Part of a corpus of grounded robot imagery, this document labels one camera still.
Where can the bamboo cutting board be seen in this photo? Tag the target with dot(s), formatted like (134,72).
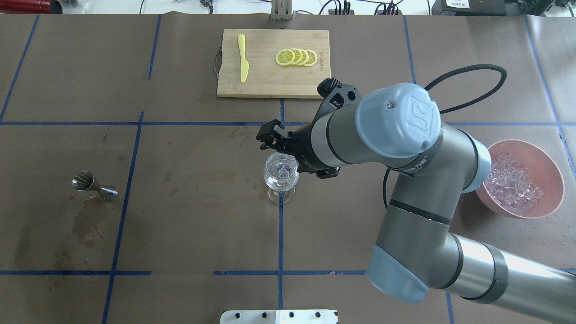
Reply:
(266,79)

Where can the lemon slice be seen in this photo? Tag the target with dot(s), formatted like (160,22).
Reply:
(312,58)
(285,57)
(304,56)
(296,56)

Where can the pink bowl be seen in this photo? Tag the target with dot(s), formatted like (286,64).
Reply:
(544,173)

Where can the pile of clear ice cubes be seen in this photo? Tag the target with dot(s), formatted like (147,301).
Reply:
(509,184)

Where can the steel cocktail jigger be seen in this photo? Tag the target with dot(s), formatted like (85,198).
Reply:
(85,181)

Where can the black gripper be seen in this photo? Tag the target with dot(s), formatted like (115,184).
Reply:
(300,145)

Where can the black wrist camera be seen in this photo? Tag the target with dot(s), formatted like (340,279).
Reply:
(337,95)

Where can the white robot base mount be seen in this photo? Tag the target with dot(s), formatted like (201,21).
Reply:
(293,316)

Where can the clear wine glass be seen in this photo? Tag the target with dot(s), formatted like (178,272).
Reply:
(281,176)

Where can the red cylinder object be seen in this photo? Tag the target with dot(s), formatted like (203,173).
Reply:
(31,7)

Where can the grey metal camera post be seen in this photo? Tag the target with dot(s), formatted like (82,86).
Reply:
(281,10)

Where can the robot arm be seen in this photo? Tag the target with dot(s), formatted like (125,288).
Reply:
(400,127)

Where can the yellow plastic knife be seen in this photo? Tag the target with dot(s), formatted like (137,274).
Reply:
(244,64)

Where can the black box device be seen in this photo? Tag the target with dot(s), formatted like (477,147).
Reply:
(469,8)

